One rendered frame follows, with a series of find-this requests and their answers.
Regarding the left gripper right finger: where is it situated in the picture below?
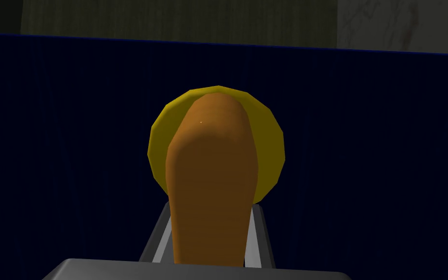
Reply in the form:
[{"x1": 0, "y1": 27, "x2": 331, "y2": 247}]
[{"x1": 244, "y1": 203, "x2": 276, "y2": 269}]

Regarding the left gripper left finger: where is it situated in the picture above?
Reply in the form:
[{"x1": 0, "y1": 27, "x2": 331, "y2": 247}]
[{"x1": 138, "y1": 201, "x2": 175, "y2": 264}]

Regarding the dark blue door leaf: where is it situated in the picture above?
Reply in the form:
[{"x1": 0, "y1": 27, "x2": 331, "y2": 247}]
[{"x1": 0, "y1": 33, "x2": 448, "y2": 280}]

